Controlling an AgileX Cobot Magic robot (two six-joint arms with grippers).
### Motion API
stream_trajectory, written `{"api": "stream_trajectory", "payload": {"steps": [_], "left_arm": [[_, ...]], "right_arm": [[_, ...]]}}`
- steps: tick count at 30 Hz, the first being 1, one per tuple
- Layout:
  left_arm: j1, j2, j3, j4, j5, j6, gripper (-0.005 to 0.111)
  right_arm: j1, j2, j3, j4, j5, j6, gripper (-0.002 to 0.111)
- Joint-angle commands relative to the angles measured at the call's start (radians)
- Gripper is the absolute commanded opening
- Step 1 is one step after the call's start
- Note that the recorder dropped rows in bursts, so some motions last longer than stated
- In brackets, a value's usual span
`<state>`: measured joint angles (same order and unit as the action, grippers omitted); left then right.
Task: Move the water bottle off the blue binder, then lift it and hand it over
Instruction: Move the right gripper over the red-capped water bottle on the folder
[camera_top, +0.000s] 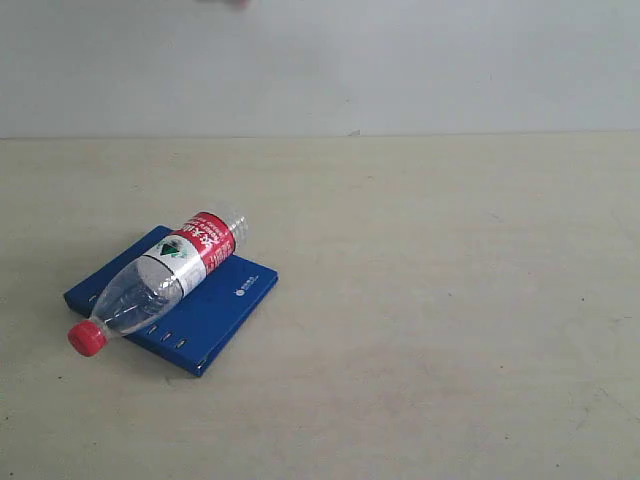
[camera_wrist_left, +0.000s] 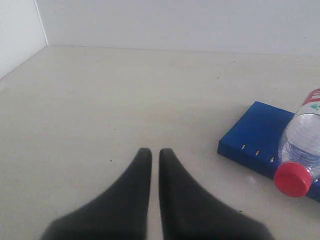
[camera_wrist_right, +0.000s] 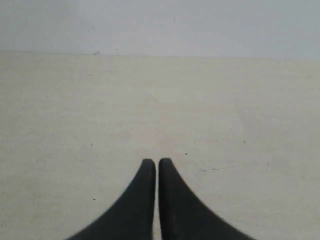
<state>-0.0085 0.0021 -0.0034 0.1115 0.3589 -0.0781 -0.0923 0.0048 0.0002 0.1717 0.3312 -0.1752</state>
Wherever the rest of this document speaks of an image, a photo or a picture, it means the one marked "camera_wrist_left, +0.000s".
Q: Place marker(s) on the blue ring binder notebook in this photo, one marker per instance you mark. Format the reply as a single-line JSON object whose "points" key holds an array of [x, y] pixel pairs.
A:
{"points": [[254, 141]]}

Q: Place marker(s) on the clear water bottle red cap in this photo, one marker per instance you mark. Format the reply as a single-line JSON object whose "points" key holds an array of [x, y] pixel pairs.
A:
{"points": [[299, 149]]}

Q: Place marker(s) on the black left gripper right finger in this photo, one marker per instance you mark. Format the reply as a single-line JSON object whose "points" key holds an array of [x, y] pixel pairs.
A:
{"points": [[189, 212]]}

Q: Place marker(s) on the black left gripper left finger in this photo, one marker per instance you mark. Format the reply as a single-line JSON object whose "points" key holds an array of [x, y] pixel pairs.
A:
{"points": [[119, 213]]}

